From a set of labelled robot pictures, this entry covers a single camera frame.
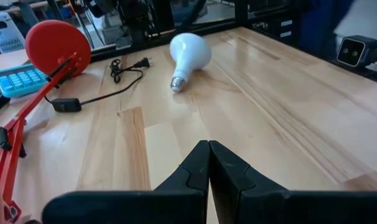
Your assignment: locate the black table-level camera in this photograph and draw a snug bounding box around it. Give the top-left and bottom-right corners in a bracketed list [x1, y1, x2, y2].
[336, 34, 377, 68]

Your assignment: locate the red desk lamp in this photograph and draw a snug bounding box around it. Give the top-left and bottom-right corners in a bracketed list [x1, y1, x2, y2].
[0, 19, 93, 224]

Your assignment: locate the person's leg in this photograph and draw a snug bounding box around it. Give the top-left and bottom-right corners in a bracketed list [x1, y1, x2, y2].
[299, 0, 356, 60]

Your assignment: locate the white lightbulb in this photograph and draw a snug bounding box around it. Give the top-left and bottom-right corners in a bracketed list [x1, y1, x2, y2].
[169, 32, 213, 93]

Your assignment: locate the black lamp power cord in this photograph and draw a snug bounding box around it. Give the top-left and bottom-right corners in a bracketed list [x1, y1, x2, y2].
[44, 57, 152, 113]

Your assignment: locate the blue calculator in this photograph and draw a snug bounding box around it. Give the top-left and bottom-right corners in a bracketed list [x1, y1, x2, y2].
[0, 63, 52, 99]

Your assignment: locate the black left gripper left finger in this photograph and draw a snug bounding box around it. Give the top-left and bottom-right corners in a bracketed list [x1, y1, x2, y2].
[40, 139, 210, 224]

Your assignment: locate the black box with white labels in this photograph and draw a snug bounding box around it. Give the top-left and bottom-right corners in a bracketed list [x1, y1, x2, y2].
[247, 12, 300, 43]

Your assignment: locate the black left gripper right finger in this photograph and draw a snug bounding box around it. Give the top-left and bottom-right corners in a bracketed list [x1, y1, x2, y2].
[208, 140, 377, 224]

